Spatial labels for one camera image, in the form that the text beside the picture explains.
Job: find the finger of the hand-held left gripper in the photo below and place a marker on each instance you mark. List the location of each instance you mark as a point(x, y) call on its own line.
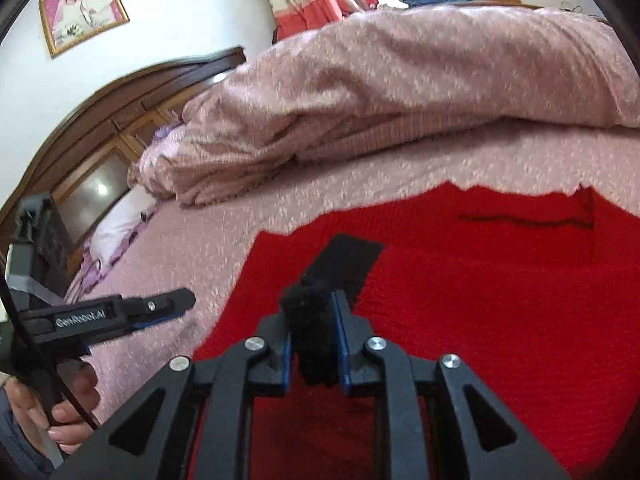
point(165, 305)

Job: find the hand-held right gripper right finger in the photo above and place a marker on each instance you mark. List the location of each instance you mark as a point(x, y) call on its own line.
point(342, 350)

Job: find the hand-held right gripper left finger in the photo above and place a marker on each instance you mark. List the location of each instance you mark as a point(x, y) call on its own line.
point(286, 360)

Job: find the black fuzzy cloth strip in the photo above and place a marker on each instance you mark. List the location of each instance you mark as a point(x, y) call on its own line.
point(345, 260)

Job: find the red knitted sweater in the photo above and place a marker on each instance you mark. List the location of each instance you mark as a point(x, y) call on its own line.
point(500, 310)

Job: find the person's left hand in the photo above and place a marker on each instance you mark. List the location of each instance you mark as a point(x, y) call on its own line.
point(75, 410)

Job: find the pink floral bed sheet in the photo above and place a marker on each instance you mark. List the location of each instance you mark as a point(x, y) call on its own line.
point(210, 240)

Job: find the white pillow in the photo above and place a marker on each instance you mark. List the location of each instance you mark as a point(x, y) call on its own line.
point(120, 225)

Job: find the wooden headboard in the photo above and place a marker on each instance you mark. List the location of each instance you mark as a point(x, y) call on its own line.
point(85, 150)

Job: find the pink quilt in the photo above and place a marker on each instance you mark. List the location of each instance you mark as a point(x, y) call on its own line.
point(380, 85)

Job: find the framed photo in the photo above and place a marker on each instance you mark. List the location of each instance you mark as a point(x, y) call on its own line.
point(82, 10)

